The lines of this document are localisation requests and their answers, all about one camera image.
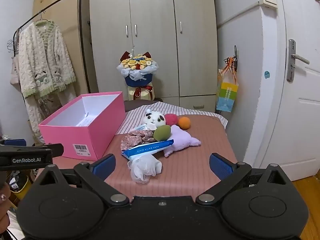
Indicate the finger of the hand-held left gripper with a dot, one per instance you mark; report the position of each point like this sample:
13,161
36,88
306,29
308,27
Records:
57,150
15,142

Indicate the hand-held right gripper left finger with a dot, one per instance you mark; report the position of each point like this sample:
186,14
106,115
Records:
103,166

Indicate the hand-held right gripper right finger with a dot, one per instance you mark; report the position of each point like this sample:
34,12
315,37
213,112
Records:
221,166

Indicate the pink cardboard box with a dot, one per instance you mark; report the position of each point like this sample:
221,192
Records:
62,135

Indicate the pink floral cloth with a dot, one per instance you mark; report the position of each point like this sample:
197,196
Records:
132,140

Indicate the white mesh bag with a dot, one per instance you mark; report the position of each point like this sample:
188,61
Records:
143,168

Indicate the blue wipes packet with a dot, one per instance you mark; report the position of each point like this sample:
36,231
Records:
147,149

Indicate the purple plush toy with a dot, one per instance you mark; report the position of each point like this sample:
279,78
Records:
180,140

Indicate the white light-blue tissue pack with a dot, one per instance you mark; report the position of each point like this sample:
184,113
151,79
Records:
141,128

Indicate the orange plush ball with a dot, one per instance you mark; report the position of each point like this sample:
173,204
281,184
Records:
184,123

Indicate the green plush ball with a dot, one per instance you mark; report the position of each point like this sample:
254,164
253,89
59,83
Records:
162,133

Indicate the pink plush ball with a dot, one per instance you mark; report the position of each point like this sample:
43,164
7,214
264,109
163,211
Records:
171,119

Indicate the white cat plush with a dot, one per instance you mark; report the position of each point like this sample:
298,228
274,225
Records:
153,118

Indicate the person's left hand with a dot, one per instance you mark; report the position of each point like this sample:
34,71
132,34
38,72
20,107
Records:
3,205

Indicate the yellow black bag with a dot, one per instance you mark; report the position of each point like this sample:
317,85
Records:
20,183

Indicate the pink ribbed blanket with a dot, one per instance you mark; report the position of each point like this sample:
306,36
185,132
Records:
190,170

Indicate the striped bed sheet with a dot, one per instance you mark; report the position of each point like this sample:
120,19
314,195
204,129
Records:
190,112

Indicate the dark brown sheet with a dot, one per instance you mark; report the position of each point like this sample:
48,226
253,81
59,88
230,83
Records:
132,106

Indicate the white cloth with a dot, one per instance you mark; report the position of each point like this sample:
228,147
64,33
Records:
15,227

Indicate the cream tote bag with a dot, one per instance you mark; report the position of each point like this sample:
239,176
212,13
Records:
15,72

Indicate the colourful paper gift bag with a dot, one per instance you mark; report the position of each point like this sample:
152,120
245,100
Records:
226,95

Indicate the cream gift box red ribbon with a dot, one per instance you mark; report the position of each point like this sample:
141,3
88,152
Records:
133,92

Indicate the cream fluffy robe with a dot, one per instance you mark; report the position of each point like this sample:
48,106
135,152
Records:
42,60

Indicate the white door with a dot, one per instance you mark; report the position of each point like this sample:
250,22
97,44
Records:
300,117

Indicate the flower bouquet blue wrap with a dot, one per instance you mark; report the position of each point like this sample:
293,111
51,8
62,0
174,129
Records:
137,77

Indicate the blue door sticker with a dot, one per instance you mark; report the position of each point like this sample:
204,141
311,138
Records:
267,75

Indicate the black hook orange ribbons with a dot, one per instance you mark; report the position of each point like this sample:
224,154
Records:
231,61

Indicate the light wooden wardrobe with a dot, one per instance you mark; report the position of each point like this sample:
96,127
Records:
70,30

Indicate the black clothes rack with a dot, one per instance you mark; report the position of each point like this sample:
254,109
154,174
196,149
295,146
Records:
47,10

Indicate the grey wardrobe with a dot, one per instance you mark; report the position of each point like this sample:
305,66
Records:
155,17

